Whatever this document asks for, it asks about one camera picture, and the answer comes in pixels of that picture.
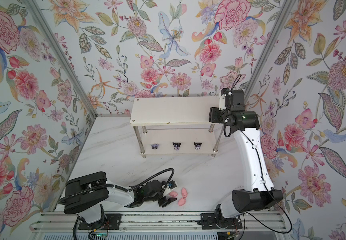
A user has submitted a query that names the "black purple figurine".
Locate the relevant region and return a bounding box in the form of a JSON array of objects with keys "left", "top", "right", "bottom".
[
  {"left": 173, "top": 142, "right": 181, "bottom": 151},
  {"left": 194, "top": 142, "right": 202, "bottom": 151},
  {"left": 151, "top": 144, "right": 159, "bottom": 150}
]

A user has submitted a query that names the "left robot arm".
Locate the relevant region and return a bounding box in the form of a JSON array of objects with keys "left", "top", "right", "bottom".
[{"left": 58, "top": 168, "right": 177, "bottom": 226}]

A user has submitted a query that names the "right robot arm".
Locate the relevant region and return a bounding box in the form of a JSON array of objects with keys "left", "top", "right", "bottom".
[{"left": 209, "top": 89, "right": 283, "bottom": 220}]

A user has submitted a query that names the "white two-tier shelf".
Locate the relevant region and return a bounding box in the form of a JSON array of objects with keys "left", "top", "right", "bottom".
[{"left": 130, "top": 97, "right": 221, "bottom": 158}]

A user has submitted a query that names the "pink pig toy centre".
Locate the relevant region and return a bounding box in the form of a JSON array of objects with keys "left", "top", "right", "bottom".
[{"left": 169, "top": 191, "right": 178, "bottom": 198}]

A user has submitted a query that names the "pink pig toy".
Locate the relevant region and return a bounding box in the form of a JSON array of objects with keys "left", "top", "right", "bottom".
[
  {"left": 177, "top": 198, "right": 186, "bottom": 207},
  {"left": 181, "top": 188, "right": 188, "bottom": 198},
  {"left": 169, "top": 191, "right": 178, "bottom": 198}
]

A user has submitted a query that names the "pink pig toy near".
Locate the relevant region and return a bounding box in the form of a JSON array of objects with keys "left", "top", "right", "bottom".
[{"left": 177, "top": 198, "right": 186, "bottom": 207}]

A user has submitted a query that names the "pink pig toy right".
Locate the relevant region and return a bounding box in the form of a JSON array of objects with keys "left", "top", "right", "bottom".
[{"left": 181, "top": 188, "right": 188, "bottom": 198}]

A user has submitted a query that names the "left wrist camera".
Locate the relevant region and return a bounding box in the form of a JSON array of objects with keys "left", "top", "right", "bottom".
[{"left": 163, "top": 181, "right": 177, "bottom": 196}]

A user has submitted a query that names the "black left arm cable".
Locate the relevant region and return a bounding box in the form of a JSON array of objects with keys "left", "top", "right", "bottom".
[{"left": 57, "top": 168, "right": 175, "bottom": 205}]

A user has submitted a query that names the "aluminium corner post right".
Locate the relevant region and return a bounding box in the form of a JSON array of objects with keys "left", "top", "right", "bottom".
[{"left": 244, "top": 0, "right": 295, "bottom": 106}]

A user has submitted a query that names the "aluminium corner post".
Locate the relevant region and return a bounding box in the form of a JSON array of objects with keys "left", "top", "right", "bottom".
[
  {"left": 244, "top": 0, "right": 295, "bottom": 106},
  {"left": 23, "top": 0, "right": 97, "bottom": 119}
]

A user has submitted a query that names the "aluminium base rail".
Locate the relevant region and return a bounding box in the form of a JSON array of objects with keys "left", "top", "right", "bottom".
[{"left": 29, "top": 210, "right": 287, "bottom": 233}]

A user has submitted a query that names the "aluminium corner post left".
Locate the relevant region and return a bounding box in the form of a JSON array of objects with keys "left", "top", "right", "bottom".
[{"left": 23, "top": 0, "right": 97, "bottom": 119}]

